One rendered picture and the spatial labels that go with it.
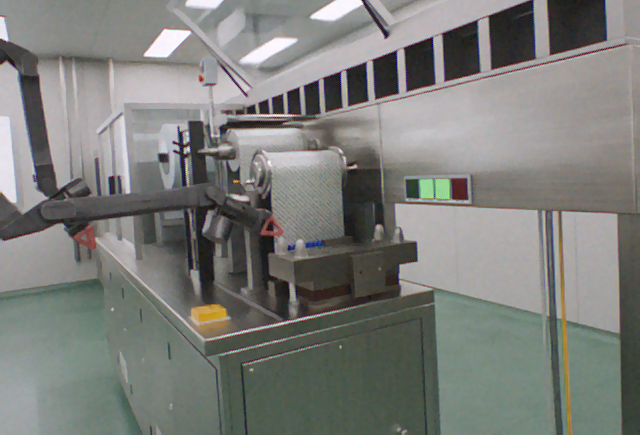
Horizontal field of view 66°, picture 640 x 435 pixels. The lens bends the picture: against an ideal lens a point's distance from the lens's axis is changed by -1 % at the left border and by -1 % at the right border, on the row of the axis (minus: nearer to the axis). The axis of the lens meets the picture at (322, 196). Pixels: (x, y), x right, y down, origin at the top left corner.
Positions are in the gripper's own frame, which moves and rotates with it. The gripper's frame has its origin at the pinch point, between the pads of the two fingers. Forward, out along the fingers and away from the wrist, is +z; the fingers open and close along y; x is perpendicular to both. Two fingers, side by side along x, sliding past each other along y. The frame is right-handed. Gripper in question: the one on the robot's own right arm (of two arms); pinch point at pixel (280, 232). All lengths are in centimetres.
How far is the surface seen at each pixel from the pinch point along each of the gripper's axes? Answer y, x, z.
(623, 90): 83, 39, 13
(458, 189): 42, 24, 21
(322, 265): 19.9, -5.4, 5.7
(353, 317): 25.9, -14.6, 16.4
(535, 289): -119, 58, 270
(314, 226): 0.2, 5.9, 9.5
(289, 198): 0.3, 10.0, -1.6
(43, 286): -556, -120, -8
